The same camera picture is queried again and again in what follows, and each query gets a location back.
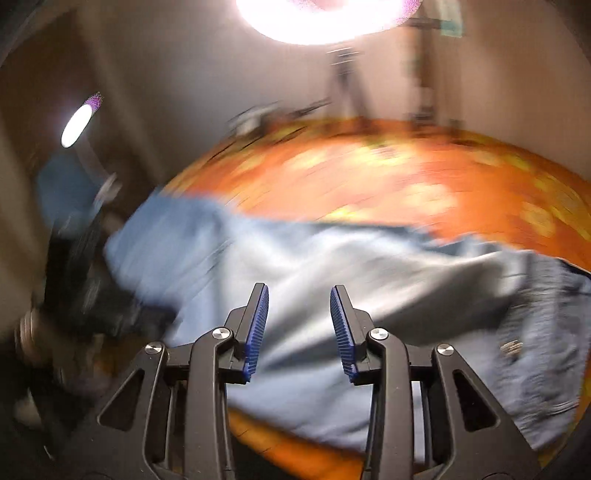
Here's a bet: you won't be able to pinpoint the orange floral bed sheet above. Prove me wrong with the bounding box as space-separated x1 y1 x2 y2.
161 117 591 476

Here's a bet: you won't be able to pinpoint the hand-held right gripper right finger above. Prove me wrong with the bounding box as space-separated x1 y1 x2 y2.
329 285 539 480

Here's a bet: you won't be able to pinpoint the blue object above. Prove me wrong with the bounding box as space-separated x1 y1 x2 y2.
36 151 101 223

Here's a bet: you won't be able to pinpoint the patterned cloth on tripod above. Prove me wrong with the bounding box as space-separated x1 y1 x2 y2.
438 0 465 38

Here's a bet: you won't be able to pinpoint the bright ring light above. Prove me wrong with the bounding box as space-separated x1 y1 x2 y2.
235 0 423 45

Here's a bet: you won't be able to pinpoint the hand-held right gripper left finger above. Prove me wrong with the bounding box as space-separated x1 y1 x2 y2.
97 282 270 480

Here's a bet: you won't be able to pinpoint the bright oval lamp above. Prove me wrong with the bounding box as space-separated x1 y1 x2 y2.
61 92 103 149

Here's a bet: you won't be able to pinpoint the small black tripod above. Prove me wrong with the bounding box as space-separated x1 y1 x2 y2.
325 44 370 121

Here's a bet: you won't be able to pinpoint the power adapter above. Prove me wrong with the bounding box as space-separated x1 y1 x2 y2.
229 110 265 136

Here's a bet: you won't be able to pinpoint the tall metal tripod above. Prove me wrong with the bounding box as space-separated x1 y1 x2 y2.
404 16 462 132

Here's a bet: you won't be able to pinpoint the light blue denim pants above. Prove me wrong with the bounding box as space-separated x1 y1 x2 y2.
105 191 591 457

